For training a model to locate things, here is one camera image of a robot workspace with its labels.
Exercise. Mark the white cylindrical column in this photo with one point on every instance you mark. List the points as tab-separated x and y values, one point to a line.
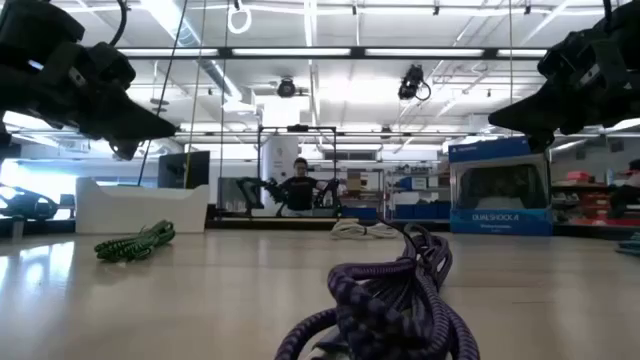
272	160

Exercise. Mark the black background rig frame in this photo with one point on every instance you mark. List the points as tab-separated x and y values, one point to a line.
297	128

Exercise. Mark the teal object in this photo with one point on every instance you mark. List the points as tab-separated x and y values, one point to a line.
631	245

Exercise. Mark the white plastic bin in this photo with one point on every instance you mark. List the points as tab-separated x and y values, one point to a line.
140	210

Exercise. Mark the black background robot arm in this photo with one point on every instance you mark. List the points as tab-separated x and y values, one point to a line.
255	192
327	192

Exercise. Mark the black overhead camera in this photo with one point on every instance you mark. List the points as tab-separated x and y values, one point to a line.
411	82

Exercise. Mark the black monitor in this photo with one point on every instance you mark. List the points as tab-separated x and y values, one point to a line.
175	170

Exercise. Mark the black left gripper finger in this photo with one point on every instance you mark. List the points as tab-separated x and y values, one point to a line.
135	125
125	149

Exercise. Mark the round black ceiling fixture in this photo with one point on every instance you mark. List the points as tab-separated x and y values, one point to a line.
286	88

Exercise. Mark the shelf with blue bins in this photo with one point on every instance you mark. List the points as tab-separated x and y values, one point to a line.
420	210

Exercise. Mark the black curved object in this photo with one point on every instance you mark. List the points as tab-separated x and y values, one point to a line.
25	205

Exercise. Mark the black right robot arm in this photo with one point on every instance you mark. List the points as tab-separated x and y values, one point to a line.
625	20

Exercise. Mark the blue DualShock controller box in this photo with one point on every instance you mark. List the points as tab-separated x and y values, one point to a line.
500	220

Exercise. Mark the black aluminium table frame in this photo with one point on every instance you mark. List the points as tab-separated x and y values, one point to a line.
280	225

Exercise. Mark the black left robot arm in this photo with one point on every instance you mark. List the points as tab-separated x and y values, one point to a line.
30	20

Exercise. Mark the person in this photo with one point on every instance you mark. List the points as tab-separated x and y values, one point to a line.
300	192
627	192

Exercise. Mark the shelf with red items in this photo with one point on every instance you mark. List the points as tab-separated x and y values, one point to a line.
580	200

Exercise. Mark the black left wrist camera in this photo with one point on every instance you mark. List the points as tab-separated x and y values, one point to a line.
112	65

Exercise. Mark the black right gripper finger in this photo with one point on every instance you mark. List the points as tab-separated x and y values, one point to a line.
530	115
541	142

